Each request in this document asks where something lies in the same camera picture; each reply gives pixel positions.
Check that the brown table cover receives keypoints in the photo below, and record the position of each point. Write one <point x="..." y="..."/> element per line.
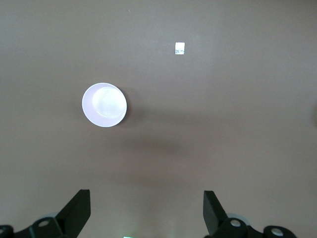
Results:
<point x="223" y="124"/>

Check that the pink plastic bowl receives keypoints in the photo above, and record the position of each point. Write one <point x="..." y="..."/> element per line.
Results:
<point x="104" y="105"/>

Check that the small white tape piece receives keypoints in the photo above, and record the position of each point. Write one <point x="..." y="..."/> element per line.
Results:
<point x="180" y="48"/>

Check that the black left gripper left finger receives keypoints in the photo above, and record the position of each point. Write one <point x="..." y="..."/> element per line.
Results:
<point x="71" y="218"/>

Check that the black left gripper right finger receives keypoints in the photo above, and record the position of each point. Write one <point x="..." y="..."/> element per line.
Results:
<point x="218" y="220"/>

